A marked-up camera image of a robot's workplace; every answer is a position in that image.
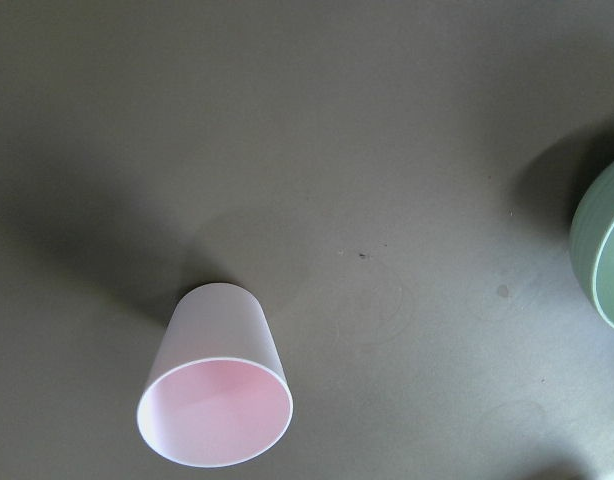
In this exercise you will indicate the pink cup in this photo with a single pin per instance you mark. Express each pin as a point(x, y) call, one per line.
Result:
point(216, 394)

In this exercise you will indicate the green bowl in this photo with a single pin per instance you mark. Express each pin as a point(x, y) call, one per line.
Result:
point(592, 244)

